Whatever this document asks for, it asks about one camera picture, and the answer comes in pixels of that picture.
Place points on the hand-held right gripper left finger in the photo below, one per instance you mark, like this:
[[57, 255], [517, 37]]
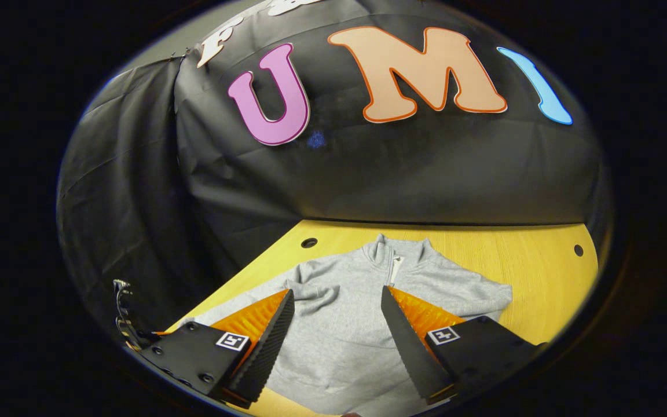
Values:
[[267, 341]]

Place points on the grey zip-neck sweatshirt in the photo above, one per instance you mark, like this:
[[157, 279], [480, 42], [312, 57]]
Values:
[[339, 336]]

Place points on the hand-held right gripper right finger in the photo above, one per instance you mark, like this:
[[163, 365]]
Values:
[[411, 347]]

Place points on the metal backdrop clip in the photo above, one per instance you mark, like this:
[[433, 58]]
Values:
[[178, 54]]

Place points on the black backdrop cloth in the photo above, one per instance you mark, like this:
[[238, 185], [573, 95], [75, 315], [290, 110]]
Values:
[[403, 168]]

